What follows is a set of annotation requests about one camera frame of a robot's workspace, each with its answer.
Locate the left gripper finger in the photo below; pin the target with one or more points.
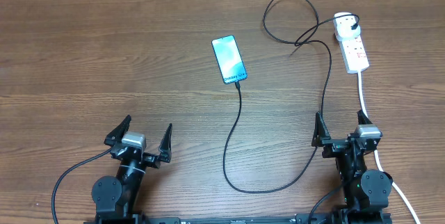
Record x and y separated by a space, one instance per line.
116 135
165 146

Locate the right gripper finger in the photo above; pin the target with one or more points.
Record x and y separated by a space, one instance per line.
362 118
321 134

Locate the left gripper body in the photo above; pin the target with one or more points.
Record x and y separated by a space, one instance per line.
150 159

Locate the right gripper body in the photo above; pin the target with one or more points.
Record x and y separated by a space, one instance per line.
334 147

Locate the Samsung Galaxy smartphone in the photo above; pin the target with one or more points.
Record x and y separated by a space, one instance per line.
229 59

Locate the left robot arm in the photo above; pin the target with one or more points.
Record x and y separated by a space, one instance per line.
115 196

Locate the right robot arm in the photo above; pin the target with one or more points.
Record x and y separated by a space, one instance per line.
365 191

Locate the white power strip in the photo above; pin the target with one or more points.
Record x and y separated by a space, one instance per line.
354 55

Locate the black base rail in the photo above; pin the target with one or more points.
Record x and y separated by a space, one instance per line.
297 219

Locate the white USB wall charger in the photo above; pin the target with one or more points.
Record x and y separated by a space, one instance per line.
346 26

